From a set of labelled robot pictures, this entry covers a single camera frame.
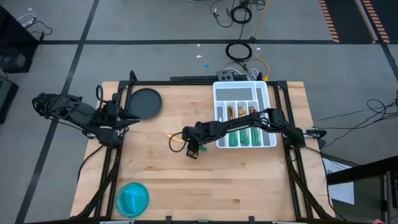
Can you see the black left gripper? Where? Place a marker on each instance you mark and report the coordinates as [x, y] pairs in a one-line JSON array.
[[112, 113]]

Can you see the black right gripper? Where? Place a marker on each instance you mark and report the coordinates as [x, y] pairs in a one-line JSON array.
[[194, 135]]

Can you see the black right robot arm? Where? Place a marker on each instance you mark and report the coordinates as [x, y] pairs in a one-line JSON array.
[[236, 123]]

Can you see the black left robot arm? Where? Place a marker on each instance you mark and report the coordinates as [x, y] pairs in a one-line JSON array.
[[77, 112]]

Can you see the dark grey round plate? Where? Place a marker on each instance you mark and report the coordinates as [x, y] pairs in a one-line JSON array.
[[144, 104]]

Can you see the teal translucent round plate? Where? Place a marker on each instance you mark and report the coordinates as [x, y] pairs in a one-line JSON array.
[[132, 199]]

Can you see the white plastic cutlery tray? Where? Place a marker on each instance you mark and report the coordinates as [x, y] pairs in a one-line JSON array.
[[233, 93]]

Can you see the black flat floor bar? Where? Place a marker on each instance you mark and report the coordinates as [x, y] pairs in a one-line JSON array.
[[192, 78]]

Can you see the grey power strip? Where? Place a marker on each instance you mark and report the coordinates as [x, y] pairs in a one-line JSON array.
[[225, 76]]

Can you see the blue tape scrap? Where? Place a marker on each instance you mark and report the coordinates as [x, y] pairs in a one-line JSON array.
[[206, 66]]

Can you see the dark floor case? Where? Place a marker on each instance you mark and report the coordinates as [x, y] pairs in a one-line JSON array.
[[6, 99]]

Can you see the dark grey box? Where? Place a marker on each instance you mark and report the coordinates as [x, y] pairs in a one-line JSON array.
[[12, 60]]

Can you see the black floor puck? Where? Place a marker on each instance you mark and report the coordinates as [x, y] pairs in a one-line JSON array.
[[252, 40]]

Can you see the large black cabinet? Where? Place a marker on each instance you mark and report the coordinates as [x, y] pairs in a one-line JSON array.
[[12, 37]]

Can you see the white paper sheet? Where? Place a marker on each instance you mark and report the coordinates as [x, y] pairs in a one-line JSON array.
[[342, 193]]

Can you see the black side desk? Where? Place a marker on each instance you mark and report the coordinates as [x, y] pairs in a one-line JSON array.
[[360, 171]]

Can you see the small red object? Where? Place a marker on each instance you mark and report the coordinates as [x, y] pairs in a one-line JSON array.
[[377, 222]]

